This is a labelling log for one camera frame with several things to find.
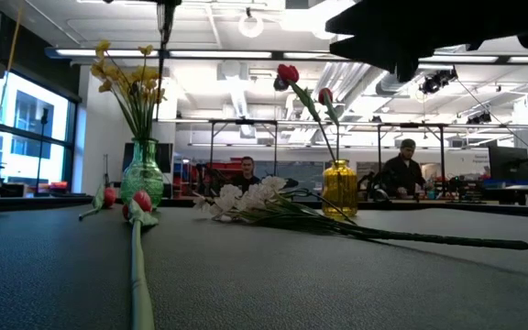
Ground long ceiling light bar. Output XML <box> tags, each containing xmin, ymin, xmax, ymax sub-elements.
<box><xmin>45</xmin><ymin>47</ymin><xmax>528</xmax><ymax>64</ymax></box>

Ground yellow glass vase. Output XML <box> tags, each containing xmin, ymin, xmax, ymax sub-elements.
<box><xmin>322</xmin><ymin>159</ymin><xmax>359</xmax><ymax>217</ymax></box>

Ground black tripod stand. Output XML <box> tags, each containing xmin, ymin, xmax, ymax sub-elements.
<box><xmin>34</xmin><ymin>106</ymin><xmax>50</xmax><ymax>196</ymax></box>

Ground double-headed red tulip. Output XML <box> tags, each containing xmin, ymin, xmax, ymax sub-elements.
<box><xmin>272</xmin><ymin>62</ymin><xmax>338</xmax><ymax>162</ymax></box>

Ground black computer monitor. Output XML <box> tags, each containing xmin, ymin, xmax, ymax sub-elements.
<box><xmin>488</xmin><ymin>145</ymin><xmax>528</xmax><ymax>182</ymax></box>
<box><xmin>122</xmin><ymin>141</ymin><xmax>174</xmax><ymax>175</ymax></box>

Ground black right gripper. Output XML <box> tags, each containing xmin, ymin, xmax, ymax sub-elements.
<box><xmin>325</xmin><ymin>0</ymin><xmax>528</xmax><ymax>83</ymax></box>

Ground yellow flower bunch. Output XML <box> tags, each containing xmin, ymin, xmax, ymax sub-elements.
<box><xmin>90</xmin><ymin>39</ymin><xmax>168</xmax><ymax>141</ymax></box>

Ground white flower bunch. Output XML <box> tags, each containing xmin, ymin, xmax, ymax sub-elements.
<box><xmin>192</xmin><ymin>175</ymin><xmax>528</xmax><ymax>251</ymax></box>

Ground person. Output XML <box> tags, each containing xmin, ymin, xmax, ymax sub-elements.
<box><xmin>232</xmin><ymin>155</ymin><xmax>262</xmax><ymax>193</ymax></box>
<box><xmin>379</xmin><ymin>137</ymin><xmax>429</xmax><ymax>201</ymax></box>

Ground thin yellow cord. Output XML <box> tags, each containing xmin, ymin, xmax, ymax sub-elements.
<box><xmin>0</xmin><ymin>6</ymin><xmax>23</xmax><ymax>143</ymax></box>

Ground black ceiling spotlights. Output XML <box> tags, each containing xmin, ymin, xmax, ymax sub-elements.
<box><xmin>418</xmin><ymin>67</ymin><xmax>458</xmax><ymax>96</ymax></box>

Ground black metal rig frame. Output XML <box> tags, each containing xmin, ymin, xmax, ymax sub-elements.
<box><xmin>207</xmin><ymin>117</ymin><xmax>279</xmax><ymax>178</ymax></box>
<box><xmin>376</xmin><ymin>121</ymin><xmax>448</xmax><ymax>184</ymax></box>

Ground round ring ceiling lamp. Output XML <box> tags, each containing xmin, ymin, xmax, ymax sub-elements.
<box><xmin>237</xmin><ymin>12</ymin><xmax>266</xmax><ymax>39</ymax></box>

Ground black table mat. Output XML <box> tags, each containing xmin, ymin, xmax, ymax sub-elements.
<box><xmin>0</xmin><ymin>203</ymin><xmax>528</xmax><ymax>330</ymax></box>

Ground red tulip with green stem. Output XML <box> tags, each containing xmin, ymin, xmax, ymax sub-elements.
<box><xmin>79</xmin><ymin>185</ymin><xmax>117</xmax><ymax>221</ymax></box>
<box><xmin>121</xmin><ymin>190</ymin><xmax>160</xmax><ymax>330</ymax></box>
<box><xmin>317</xmin><ymin>86</ymin><xmax>342</xmax><ymax>162</ymax></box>

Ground green glass vase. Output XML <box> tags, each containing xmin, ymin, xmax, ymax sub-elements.
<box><xmin>120</xmin><ymin>138</ymin><xmax>165</xmax><ymax>212</ymax></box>

